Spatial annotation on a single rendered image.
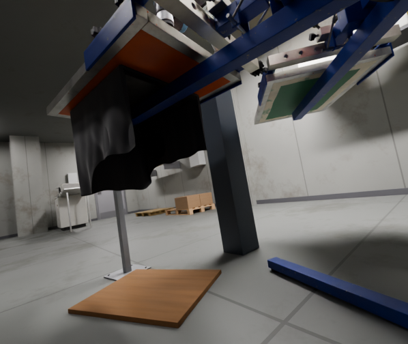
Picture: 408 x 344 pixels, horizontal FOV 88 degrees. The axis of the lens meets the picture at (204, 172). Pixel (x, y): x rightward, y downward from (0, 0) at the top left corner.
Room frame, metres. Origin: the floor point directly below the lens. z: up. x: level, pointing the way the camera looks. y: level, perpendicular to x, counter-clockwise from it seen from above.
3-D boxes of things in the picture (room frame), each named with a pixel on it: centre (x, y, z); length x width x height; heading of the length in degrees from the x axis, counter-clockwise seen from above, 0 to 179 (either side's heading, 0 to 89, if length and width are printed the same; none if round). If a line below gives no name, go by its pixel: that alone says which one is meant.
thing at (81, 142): (0.87, 0.41, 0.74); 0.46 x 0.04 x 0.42; 52
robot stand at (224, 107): (1.53, -0.17, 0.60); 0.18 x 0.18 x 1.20; 41
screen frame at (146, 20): (1.00, 0.24, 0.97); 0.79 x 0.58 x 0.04; 52
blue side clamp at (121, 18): (0.63, 0.22, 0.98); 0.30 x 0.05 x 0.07; 52
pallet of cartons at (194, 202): (5.01, 0.49, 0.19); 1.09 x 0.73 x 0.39; 41
